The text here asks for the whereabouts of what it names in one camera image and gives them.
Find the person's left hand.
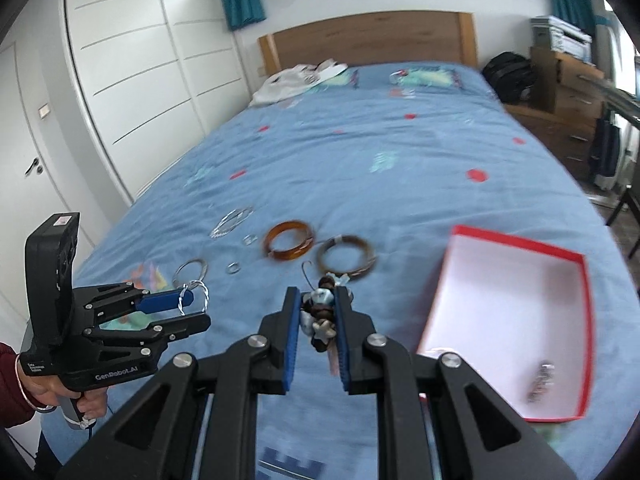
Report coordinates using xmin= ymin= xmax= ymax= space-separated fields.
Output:
xmin=30 ymin=372 xmax=108 ymax=421

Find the dark brown bangle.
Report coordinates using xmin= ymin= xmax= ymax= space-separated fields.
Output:
xmin=316 ymin=235 xmax=377 ymax=279

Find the grey desk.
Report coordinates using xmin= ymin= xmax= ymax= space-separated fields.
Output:
xmin=575 ymin=72 xmax=640 ymax=131

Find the brown beaded bracelet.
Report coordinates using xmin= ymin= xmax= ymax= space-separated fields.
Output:
xmin=300 ymin=261 xmax=353 ymax=353

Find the red cardboard box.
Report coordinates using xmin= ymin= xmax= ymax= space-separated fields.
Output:
xmin=416 ymin=225 xmax=593 ymax=423

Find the thin silver wrist bangle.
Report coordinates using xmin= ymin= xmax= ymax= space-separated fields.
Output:
xmin=15 ymin=354 xmax=56 ymax=413

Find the wooden headboard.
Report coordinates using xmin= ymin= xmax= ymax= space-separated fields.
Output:
xmin=257 ymin=11 xmax=478 ymax=78

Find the dark blue hanging bag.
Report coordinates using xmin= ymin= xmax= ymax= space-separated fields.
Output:
xmin=590 ymin=110 xmax=623 ymax=191

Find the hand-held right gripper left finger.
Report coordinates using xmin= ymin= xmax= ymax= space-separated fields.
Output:
xmin=54 ymin=286 xmax=303 ymax=480

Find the white wardrobe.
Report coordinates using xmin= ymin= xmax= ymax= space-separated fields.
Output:
xmin=65 ymin=0 xmax=251 ymax=201

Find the white garment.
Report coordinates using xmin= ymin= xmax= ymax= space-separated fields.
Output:
xmin=248 ymin=60 xmax=349 ymax=107

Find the white door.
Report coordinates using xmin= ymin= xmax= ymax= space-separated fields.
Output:
xmin=0 ymin=45 xmax=113 ymax=311

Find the amber bangle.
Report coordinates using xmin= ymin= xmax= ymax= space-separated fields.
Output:
xmin=262 ymin=220 xmax=317 ymax=262

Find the wooden drawer cabinet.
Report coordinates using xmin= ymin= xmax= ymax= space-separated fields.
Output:
xmin=502 ymin=46 xmax=618 ymax=181

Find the twisted silver bangle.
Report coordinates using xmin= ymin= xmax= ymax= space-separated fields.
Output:
xmin=180 ymin=281 xmax=211 ymax=316

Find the white printer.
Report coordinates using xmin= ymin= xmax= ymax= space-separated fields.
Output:
xmin=530 ymin=15 xmax=593 ymax=63

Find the sparkly silver bangle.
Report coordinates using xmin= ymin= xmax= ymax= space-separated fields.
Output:
xmin=210 ymin=208 xmax=253 ymax=239
xmin=217 ymin=205 xmax=257 ymax=231

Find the black backpack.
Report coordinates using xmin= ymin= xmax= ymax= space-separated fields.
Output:
xmin=481 ymin=51 xmax=536 ymax=106

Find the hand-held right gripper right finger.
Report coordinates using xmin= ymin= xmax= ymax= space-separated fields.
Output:
xmin=334 ymin=286 xmax=578 ymax=480

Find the silver pendant charm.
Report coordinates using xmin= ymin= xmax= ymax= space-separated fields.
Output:
xmin=526 ymin=360 xmax=556 ymax=403

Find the plain silver bangle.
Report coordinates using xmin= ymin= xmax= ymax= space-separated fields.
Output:
xmin=172 ymin=258 xmax=208 ymax=288

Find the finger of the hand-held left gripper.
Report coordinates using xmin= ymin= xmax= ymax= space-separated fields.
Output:
xmin=84 ymin=313 xmax=212 ymax=352
xmin=75 ymin=281 xmax=197 ymax=328

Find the person's left forearm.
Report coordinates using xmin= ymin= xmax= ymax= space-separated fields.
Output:
xmin=0 ymin=342 xmax=38 ymax=428

